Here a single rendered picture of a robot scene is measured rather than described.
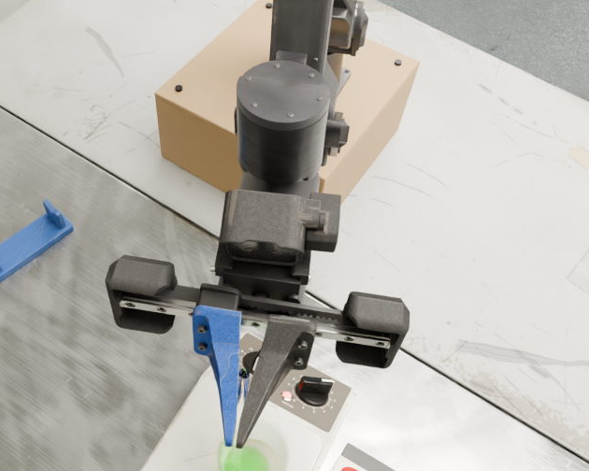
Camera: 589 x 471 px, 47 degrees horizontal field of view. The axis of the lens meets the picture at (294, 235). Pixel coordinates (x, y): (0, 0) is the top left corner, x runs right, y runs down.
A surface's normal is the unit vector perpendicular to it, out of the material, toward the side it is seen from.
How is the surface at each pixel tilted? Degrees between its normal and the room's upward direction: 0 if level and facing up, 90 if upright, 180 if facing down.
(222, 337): 43
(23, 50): 0
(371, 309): 2
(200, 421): 0
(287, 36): 76
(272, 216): 17
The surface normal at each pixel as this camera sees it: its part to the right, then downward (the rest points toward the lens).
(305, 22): -0.13, 0.66
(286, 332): -0.02, 0.17
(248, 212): 0.02, -0.29
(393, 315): 0.10, -0.57
